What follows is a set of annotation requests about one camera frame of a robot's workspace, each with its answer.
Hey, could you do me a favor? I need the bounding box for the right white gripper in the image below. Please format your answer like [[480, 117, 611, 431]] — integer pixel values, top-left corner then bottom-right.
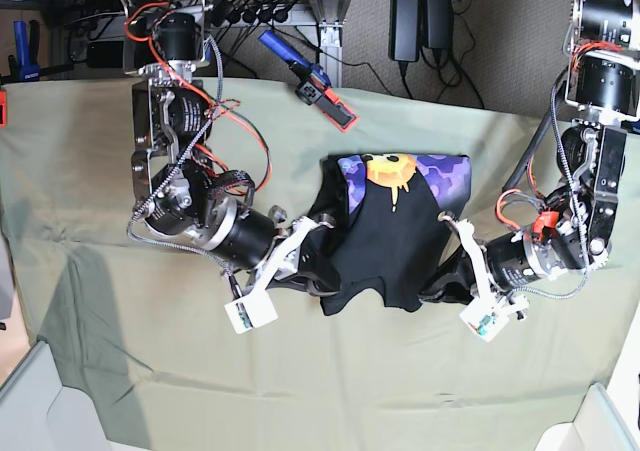
[[232, 212, 342, 298]]

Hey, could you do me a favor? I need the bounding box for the aluminium frame post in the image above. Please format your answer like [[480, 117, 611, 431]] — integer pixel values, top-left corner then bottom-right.
[[308, 0, 351, 88]]

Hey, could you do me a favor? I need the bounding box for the black T-shirt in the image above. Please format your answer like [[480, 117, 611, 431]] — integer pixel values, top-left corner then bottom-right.
[[309, 153, 472, 316]]

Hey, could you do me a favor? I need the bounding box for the black power adapter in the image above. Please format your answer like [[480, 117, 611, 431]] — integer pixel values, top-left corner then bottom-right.
[[422, 0, 454, 50], [388, 0, 420, 62]]

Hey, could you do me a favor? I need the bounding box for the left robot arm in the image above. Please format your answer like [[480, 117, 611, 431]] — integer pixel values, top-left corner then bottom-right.
[[419, 0, 639, 332]]

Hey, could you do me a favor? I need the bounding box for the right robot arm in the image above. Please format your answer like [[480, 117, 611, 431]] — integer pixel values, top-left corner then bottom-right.
[[121, 0, 341, 298]]

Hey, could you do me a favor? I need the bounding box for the left black power adapter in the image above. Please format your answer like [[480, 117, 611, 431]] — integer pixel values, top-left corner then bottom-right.
[[388, 0, 420, 62]]

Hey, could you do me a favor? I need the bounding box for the blue orange bar clamp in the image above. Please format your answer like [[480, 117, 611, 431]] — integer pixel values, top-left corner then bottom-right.
[[259, 30, 358, 133]]

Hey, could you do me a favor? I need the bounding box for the white bin at right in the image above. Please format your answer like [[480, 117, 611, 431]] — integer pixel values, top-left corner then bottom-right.
[[534, 383, 639, 451]]

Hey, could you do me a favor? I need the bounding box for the black power brick left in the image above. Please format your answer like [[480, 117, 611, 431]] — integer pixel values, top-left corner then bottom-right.
[[86, 40, 124, 69]]

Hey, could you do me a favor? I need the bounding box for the right black power adapter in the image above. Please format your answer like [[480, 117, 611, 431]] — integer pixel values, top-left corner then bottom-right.
[[422, 0, 454, 50]]

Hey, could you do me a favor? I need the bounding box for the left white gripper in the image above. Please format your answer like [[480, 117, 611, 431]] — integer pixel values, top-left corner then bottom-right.
[[418, 212, 529, 321]]

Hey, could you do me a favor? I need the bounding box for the white bin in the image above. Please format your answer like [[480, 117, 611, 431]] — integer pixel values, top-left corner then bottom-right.
[[534, 383, 639, 451], [1, 341, 111, 450]]

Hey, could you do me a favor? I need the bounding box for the orange clamp pad left edge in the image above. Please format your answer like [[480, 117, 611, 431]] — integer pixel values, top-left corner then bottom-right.
[[0, 89, 8, 128]]

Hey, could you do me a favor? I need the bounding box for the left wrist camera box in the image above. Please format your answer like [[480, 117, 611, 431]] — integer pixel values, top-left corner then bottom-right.
[[459, 299, 510, 342]]

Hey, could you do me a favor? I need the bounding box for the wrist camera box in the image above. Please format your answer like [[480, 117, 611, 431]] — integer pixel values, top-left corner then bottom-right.
[[224, 291, 278, 335], [459, 299, 510, 342]]

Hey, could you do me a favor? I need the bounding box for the light green table cloth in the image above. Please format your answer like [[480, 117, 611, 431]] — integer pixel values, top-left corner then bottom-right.
[[1, 79, 639, 450]]

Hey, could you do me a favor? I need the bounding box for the white power strip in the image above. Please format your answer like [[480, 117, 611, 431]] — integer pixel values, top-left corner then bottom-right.
[[205, 0, 295, 27]]

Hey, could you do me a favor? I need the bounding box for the white bin at left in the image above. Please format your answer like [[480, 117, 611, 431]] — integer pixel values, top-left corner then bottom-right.
[[1, 341, 111, 450]]

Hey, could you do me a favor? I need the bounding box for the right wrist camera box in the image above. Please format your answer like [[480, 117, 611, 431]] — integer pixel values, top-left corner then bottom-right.
[[224, 291, 278, 335]]

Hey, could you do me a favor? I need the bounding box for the blue clamp at left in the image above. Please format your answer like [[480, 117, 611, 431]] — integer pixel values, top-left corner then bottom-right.
[[1, 20, 75, 85]]

